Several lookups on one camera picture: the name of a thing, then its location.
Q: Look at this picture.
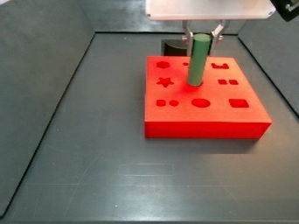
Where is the white gripper plate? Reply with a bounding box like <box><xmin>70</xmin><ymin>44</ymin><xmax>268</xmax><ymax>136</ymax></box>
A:
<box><xmin>144</xmin><ymin>0</ymin><xmax>276</xmax><ymax>56</ymax></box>

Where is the green cylinder peg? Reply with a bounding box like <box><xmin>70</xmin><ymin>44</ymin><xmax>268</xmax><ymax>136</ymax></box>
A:
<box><xmin>186</xmin><ymin>33</ymin><xmax>211</xmax><ymax>87</ymax></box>

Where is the red shape sorter block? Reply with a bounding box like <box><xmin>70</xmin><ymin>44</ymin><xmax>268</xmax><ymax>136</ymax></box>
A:
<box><xmin>144</xmin><ymin>56</ymin><xmax>272</xmax><ymax>139</ymax></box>

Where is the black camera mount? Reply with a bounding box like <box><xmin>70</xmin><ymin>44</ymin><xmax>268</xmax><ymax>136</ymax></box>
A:
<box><xmin>269</xmin><ymin>0</ymin><xmax>299</xmax><ymax>22</ymax></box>

